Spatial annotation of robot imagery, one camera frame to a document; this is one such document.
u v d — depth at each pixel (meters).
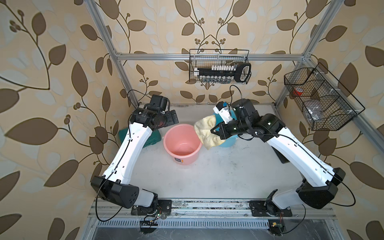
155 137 0.94
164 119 0.62
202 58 0.91
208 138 0.64
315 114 0.71
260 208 0.74
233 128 0.55
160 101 0.54
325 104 0.73
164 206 0.75
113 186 0.38
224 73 0.85
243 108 0.48
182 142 0.91
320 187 0.40
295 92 0.82
